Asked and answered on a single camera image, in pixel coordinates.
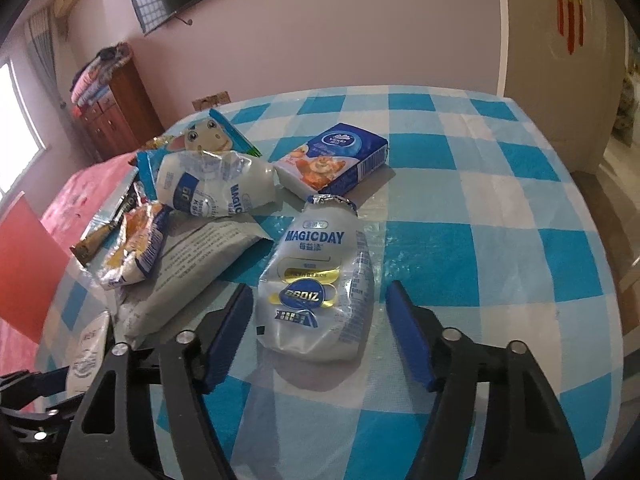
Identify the red hanging decoration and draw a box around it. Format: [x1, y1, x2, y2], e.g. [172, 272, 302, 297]
[546, 0, 590, 54]

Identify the pink bed sheet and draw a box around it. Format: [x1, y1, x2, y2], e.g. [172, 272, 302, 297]
[0, 152, 140, 413]

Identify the gold foil snack wrapper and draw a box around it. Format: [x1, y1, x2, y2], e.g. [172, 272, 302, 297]
[144, 134, 177, 153]

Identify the small white packet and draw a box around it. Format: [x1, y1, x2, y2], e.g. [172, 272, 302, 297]
[65, 310, 112, 397]

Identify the white door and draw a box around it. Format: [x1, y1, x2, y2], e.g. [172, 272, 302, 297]
[496, 0, 630, 172]

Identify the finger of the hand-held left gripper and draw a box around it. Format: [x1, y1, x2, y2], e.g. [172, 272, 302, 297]
[0, 366, 71, 402]
[0, 400, 81, 443]

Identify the brown stick wrapper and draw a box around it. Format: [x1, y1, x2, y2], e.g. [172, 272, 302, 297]
[70, 219, 132, 267]

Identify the crumpled white drink bottle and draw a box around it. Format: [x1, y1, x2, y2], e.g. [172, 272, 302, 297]
[156, 150, 277, 219]

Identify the orange white snack wrapper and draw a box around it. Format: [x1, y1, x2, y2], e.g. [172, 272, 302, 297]
[96, 202, 172, 289]

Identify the white text-printed packet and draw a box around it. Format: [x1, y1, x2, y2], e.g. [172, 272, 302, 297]
[117, 212, 274, 342]

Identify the grey curtain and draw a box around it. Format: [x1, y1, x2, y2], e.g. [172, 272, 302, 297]
[24, 10, 77, 128]

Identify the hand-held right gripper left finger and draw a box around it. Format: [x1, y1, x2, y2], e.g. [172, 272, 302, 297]
[57, 284, 254, 480]

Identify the blue cartoon sheep packet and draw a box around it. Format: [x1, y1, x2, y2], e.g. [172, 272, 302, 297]
[172, 108, 262, 159]

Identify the brown wooden cabinet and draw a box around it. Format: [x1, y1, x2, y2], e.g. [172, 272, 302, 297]
[74, 55, 165, 164]

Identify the window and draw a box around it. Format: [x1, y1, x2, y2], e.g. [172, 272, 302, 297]
[0, 56, 50, 202]

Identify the red chair back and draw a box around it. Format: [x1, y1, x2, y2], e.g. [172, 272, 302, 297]
[0, 191, 72, 346]

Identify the blue checkered tablecloth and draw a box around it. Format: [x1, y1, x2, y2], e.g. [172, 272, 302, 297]
[35, 85, 627, 480]

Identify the stack of folded blankets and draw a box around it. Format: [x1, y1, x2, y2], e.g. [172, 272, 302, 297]
[68, 45, 134, 109]

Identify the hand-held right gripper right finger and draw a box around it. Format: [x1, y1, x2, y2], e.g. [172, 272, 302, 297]
[385, 280, 586, 480]

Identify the blue silver foil wrapper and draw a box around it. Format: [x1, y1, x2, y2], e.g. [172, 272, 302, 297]
[81, 152, 162, 242]

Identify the white drink bottle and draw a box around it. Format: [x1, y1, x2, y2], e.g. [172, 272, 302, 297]
[254, 194, 377, 365]
[156, 150, 277, 219]

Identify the blue tissue pack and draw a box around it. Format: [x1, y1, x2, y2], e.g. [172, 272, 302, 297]
[273, 123, 390, 199]

